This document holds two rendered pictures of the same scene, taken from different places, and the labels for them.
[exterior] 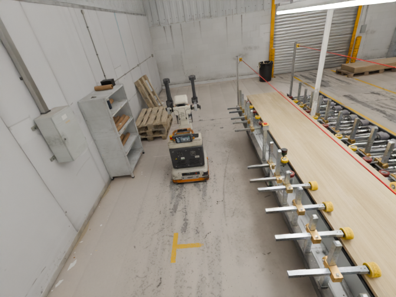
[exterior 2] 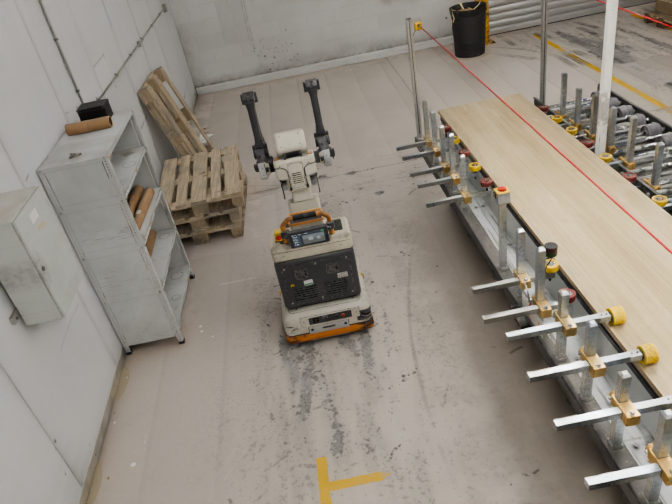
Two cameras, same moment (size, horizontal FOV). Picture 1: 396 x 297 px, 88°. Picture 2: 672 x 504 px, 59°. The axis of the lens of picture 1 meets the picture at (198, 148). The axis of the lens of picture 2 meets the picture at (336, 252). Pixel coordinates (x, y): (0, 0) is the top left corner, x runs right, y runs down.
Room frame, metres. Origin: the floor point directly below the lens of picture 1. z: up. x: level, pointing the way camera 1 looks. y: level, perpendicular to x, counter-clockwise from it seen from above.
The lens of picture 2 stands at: (-0.43, 0.33, 2.79)
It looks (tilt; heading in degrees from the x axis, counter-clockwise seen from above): 33 degrees down; 355
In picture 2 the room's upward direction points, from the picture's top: 12 degrees counter-clockwise
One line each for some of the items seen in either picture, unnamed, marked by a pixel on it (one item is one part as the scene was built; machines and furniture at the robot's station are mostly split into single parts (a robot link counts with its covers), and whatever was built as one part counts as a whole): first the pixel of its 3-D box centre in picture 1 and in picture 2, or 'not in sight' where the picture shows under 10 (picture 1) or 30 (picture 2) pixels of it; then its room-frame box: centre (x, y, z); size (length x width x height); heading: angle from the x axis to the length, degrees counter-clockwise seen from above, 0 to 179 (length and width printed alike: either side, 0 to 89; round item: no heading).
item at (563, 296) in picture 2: (285, 191); (561, 333); (1.42, -0.77, 0.86); 0.04 x 0.04 x 0.48; 85
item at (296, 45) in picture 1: (293, 72); (546, 48); (4.13, -2.11, 1.25); 0.15 x 0.08 x 1.10; 175
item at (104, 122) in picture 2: (104, 87); (89, 125); (3.73, 1.46, 1.59); 0.30 x 0.08 x 0.08; 85
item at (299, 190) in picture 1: (296, 208); (588, 365); (1.17, -0.75, 0.90); 0.04 x 0.04 x 0.48; 85
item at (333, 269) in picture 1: (332, 268); (662, 463); (0.65, -0.71, 0.95); 0.14 x 0.06 x 0.05; 175
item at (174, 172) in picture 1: (190, 165); (324, 297); (3.07, 0.18, 0.16); 0.67 x 0.64 x 0.25; 175
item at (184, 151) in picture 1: (187, 148); (314, 256); (2.97, 0.18, 0.59); 0.55 x 0.34 x 0.83; 85
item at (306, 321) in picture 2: (190, 173); (330, 316); (2.74, 0.18, 0.23); 0.41 x 0.02 x 0.08; 85
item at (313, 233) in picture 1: (312, 233); (623, 407); (0.90, -0.73, 0.95); 0.14 x 0.06 x 0.05; 175
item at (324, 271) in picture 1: (329, 271); (659, 468); (0.63, -0.68, 0.95); 0.50 x 0.04 x 0.04; 85
